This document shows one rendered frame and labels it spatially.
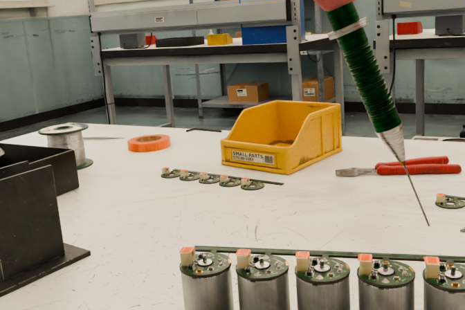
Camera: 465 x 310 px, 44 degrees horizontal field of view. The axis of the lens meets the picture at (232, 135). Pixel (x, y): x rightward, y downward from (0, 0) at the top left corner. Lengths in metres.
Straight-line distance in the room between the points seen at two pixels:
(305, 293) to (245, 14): 2.69
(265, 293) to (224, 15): 2.75
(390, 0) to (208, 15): 0.95
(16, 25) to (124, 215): 5.27
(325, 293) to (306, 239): 0.20
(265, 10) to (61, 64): 3.56
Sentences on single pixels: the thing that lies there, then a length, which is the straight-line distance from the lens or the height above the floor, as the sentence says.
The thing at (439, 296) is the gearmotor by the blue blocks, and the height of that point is 0.81.
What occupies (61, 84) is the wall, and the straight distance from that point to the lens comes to 6.10.
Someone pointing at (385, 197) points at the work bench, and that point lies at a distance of 0.55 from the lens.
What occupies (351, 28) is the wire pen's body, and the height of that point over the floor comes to 0.92.
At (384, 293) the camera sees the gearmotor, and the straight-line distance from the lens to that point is 0.26.
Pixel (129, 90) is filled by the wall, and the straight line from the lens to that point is 6.27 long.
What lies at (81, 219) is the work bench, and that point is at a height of 0.75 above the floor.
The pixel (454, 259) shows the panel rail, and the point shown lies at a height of 0.81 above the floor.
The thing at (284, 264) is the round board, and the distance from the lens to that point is 0.28.
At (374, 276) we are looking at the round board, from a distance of 0.26.
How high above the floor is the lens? 0.93
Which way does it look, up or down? 12 degrees down
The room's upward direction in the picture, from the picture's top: 4 degrees counter-clockwise
